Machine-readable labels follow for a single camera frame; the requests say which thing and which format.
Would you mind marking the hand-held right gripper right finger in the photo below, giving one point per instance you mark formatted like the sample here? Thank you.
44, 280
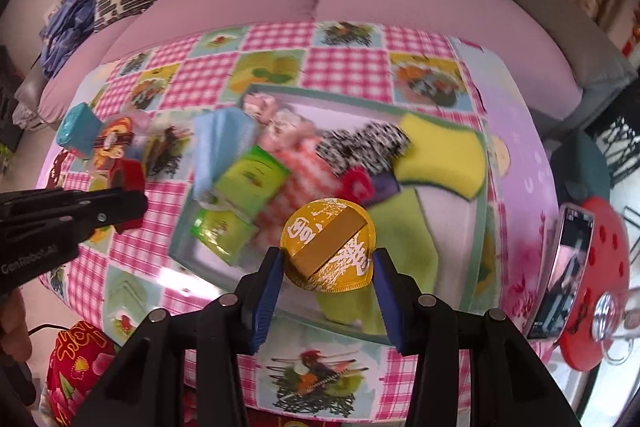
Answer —
390, 302

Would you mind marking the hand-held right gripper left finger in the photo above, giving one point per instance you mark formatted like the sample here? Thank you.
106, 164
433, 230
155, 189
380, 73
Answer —
267, 302

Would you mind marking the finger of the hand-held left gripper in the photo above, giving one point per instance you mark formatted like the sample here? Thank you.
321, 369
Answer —
115, 209

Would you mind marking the light green cloth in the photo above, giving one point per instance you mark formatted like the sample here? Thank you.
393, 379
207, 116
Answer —
415, 247

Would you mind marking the green tissue packet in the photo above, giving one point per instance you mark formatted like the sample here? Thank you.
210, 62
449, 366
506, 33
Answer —
252, 177
222, 234

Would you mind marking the round gold packet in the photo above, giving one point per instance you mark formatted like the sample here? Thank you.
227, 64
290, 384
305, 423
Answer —
327, 242

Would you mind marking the purple cartoon packet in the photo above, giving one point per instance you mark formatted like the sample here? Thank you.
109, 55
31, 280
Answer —
385, 187

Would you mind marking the red yarn flower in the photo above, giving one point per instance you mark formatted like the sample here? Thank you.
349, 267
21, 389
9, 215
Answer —
356, 184

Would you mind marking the light blue cloth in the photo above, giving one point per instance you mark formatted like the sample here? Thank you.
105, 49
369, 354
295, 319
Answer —
222, 147

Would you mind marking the pink white knitted cloth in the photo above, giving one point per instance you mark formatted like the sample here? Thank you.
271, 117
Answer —
300, 177

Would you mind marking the yellow sponge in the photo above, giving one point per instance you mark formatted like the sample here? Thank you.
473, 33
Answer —
445, 157

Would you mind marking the black white spotted scrunchie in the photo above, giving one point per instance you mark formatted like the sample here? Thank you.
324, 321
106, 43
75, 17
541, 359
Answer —
365, 147

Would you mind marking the pink beige scrunchie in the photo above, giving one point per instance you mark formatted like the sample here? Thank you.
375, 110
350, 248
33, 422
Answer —
275, 114

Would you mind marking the shallow teal cardboard box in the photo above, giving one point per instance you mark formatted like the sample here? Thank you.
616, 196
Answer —
350, 104

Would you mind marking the person's left hand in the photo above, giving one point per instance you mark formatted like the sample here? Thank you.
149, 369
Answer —
12, 327

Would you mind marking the teal plastic container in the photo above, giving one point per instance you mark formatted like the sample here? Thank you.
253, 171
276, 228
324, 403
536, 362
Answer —
77, 127

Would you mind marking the grey white fabric bundle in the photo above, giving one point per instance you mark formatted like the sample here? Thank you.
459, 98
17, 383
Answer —
27, 114

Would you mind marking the black cabinet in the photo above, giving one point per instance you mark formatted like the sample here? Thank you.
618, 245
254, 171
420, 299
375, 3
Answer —
10, 97

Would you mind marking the smartphone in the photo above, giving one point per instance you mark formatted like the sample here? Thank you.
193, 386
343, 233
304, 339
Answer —
562, 277

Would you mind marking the blue striped garment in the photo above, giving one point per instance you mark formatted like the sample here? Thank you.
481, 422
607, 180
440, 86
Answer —
67, 32

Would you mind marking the silver metal cup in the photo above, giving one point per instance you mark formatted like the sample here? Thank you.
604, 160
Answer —
606, 317

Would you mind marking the red plastic stool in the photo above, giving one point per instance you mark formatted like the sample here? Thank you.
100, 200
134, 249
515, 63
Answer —
607, 247

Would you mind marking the dark teal stool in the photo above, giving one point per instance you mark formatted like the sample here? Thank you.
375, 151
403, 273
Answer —
580, 167

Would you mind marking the black metal rack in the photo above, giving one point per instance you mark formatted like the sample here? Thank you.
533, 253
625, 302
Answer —
620, 152

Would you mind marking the red hanging decoration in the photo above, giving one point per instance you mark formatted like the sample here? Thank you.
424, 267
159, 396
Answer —
631, 42

